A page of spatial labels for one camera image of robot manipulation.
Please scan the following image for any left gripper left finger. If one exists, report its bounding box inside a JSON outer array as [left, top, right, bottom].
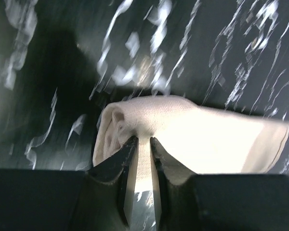
[[0, 136, 138, 231]]

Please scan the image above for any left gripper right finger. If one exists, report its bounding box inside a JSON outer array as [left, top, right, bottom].
[[150, 138, 289, 231]]

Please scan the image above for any beige cloth napkin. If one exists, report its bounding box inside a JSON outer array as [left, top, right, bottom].
[[92, 96, 289, 192]]

